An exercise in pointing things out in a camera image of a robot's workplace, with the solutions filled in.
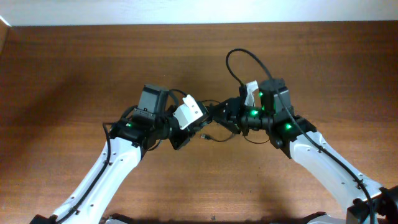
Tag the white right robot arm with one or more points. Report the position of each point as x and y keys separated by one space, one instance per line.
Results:
x=266 y=106

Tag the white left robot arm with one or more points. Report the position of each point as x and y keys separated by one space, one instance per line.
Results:
x=137 y=131

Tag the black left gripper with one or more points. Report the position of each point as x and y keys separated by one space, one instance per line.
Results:
x=184 y=134

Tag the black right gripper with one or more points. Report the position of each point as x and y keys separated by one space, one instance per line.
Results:
x=231 y=116

